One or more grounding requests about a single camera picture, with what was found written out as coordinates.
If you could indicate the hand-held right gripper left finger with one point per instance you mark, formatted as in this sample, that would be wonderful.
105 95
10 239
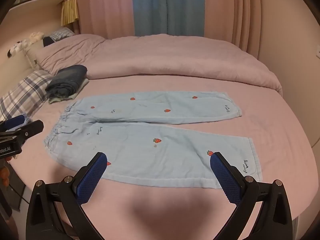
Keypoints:
92 177

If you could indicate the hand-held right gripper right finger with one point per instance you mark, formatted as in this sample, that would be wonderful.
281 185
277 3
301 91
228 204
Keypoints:
226 180

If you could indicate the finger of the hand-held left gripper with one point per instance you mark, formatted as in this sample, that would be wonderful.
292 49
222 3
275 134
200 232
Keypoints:
31 128
15 122

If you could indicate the light blue denim shorts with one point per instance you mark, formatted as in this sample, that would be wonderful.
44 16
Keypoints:
150 160

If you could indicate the orange object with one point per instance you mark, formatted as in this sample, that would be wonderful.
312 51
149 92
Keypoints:
3 176

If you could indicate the plaid pillow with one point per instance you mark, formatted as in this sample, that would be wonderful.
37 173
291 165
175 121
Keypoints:
25 92

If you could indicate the folded light green cloth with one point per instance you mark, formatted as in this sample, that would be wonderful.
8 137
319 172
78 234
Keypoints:
60 100

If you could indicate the folded dark jeans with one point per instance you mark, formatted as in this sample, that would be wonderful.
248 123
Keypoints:
67 80

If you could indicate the white pillow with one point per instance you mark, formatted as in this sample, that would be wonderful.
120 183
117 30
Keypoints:
35 55

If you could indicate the black and white plush toy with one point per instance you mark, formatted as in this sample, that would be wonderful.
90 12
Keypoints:
17 47

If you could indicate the blue checked pillow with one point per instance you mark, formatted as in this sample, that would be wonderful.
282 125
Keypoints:
62 33

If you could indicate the yellow fringed cloth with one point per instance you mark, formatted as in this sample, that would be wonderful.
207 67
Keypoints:
70 11

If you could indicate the pink duvet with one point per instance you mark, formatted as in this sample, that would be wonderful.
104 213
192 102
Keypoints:
175 60

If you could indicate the pink curtain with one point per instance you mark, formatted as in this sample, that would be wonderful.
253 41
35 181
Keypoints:
230 12
105 7

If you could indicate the blue curtain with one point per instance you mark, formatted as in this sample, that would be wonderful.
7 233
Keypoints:
185 7
148 7

